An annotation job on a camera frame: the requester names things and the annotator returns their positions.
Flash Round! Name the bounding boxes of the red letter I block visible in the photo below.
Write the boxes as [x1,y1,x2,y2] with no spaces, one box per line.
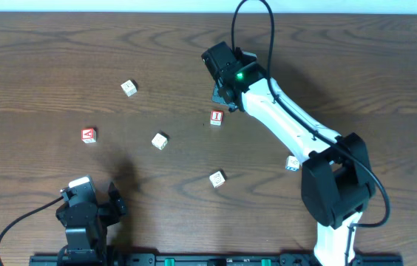
[210,110,223,126]

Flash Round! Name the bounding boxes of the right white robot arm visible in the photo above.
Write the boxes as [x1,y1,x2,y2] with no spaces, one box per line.
[201,42,376,265]

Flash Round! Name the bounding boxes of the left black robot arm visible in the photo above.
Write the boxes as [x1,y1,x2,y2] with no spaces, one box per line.
[55,177,127,265]

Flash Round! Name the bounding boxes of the red letter A block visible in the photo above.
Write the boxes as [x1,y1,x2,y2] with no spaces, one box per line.
[81,129,97,143]

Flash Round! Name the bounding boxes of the white block lower centre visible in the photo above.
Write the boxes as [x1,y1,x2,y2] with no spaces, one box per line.
[209,171,226,188]

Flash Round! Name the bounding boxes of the white block upper left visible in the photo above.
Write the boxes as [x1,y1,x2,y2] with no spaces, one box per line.
[121,80,138,97]

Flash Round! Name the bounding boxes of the white block blue edge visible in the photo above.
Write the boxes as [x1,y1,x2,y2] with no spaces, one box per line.
[285,155,300,171]

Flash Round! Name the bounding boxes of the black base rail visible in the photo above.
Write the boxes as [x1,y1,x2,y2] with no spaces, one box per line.
[29,253,404,266]

